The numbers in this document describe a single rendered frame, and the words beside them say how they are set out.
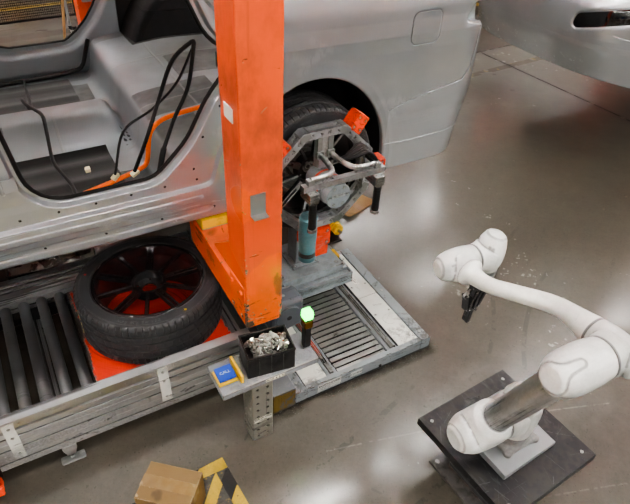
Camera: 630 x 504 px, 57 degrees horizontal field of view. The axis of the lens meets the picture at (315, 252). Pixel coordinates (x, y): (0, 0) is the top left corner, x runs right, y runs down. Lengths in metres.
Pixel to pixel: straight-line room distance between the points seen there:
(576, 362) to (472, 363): 1.48
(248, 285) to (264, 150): 0.59
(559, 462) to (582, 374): 0.88
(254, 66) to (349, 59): 0.90
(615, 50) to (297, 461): 3.35
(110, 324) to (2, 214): 0.60
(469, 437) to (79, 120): 2.36
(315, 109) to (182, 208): 0.74
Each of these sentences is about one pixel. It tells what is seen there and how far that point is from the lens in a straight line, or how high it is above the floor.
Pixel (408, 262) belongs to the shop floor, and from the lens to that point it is 3.68.
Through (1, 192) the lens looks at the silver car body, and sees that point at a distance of 2.42.
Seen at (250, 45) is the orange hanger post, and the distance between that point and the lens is 1.82.
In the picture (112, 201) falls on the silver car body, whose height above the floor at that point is 0.94.
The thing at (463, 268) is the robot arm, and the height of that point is 1.05.
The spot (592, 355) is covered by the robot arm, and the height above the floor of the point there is 1.13.
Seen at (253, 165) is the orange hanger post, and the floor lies 1.30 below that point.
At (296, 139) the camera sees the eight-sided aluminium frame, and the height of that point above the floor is 1.09.
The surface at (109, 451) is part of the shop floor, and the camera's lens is 2.83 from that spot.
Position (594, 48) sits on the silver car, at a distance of 4.57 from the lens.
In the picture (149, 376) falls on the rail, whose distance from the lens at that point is 2.57.
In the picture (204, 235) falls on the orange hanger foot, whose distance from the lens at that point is 2.71.
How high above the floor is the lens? 2.32
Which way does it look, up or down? 39 degrees down
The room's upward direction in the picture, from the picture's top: 3 degrees clockwise
